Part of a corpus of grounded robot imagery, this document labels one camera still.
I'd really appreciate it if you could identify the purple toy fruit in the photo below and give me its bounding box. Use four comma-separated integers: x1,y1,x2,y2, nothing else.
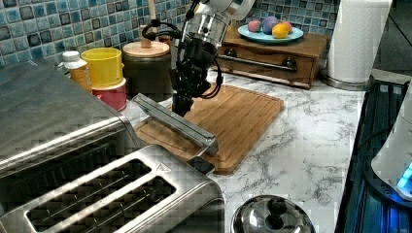
261,17,279,35

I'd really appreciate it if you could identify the pink toy fruit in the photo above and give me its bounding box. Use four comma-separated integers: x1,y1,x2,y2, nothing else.
248,20,261,33

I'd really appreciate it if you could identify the light blue plate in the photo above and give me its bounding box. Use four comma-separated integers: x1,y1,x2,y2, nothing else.
237,25,303,45

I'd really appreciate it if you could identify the black cable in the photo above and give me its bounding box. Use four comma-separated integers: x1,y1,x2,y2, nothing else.
356,129,393,150

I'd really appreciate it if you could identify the yellow plastic cup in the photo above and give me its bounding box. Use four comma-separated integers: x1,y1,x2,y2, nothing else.
81,48,123,86

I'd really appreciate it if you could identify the wooden drawer box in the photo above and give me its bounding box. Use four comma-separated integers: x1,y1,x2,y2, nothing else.
218,27,328,89

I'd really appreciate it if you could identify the red toy fruit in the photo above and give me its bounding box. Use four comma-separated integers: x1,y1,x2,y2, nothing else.
282,21,292,34

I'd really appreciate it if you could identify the silver oven door handle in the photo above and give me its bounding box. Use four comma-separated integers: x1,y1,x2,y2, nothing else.
132,93,219,156

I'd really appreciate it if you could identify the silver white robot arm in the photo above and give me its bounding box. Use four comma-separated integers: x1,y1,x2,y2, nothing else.
170,0,258,117

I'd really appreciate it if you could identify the steel pot lid black knob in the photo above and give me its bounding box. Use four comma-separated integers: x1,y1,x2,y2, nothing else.
230,195,316,233

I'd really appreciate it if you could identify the dark canister with wooden lid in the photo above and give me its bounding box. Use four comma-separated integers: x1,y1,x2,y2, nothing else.
122,37,173,102

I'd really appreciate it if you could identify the pink plastic cup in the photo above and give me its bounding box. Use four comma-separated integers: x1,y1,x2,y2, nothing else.
91,78,126,111

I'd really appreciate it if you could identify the orange bottle white cap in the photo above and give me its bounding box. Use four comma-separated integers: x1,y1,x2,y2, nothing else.
62,50,91,92

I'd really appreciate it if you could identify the bamboo cutting board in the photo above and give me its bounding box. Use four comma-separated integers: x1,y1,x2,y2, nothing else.
134,85,284,175

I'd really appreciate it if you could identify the paper towel roll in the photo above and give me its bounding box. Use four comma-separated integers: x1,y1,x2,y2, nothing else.
327,0,393,84

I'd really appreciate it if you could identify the metal paper towel holder base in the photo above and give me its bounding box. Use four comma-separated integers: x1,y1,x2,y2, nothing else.
320,70,375,91

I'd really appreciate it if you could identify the yellow toy lemon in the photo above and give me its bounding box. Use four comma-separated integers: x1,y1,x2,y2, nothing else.
272,23,289,39

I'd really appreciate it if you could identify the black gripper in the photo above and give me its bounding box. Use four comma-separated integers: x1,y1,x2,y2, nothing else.
171,38,218,117

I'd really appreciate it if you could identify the stainless steel slot toaster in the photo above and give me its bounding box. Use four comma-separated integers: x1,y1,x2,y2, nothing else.
1,145,224,233

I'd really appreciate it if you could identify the wooden spoon handle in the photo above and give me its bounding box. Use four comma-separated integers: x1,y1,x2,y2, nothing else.
148,0,156,19

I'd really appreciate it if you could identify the stainless steel toaster oven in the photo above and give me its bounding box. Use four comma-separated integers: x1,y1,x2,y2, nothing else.
0,58,143,183

